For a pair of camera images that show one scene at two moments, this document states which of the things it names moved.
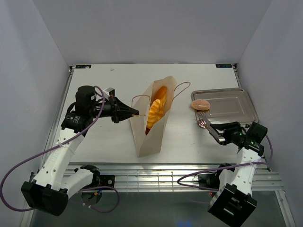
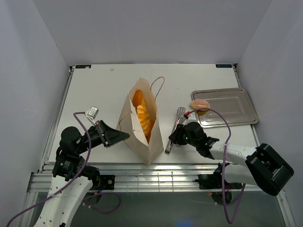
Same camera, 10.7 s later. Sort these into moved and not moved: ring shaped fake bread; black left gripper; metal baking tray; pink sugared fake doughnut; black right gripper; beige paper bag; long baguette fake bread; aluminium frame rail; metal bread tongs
Moved: beige paper bag; black left gripper; ring shaped fake bread; metal bread tongs; long baguette fake bread; black right gripper
Not moved: metal baking tray; aluminium frame rail; pink sugared fake doughnut
